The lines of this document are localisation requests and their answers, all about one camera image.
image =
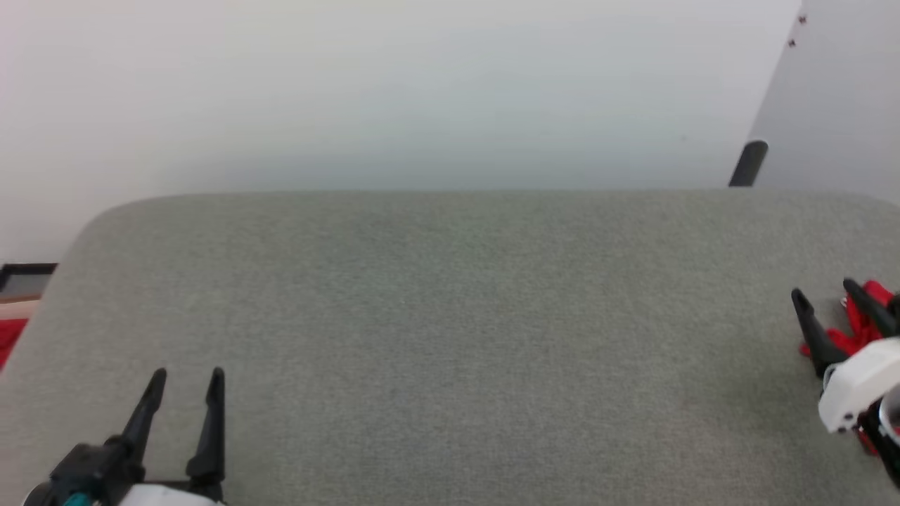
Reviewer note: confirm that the red cloth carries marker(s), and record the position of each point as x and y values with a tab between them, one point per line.
10	341

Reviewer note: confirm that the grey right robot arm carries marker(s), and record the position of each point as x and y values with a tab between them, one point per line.
887	443

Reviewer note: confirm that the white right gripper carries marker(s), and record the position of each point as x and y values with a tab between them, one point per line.
861	383

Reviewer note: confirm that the red white basketball jersey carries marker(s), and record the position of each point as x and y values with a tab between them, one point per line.
854	327

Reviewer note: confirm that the light grey wall panel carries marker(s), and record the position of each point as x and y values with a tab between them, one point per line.
844	91

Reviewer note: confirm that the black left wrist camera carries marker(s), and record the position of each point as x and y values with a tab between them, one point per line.
91	464

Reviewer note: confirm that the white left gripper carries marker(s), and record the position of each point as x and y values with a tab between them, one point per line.
169	496

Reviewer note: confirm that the grey fabric sofa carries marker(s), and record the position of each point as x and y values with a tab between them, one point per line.
457	337

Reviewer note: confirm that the white laundry basket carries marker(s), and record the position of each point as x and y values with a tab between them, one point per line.
17	308

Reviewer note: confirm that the black framed panel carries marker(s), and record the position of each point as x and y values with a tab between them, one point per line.
28	269

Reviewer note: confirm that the dark grey round post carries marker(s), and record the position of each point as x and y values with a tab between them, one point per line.
748	165

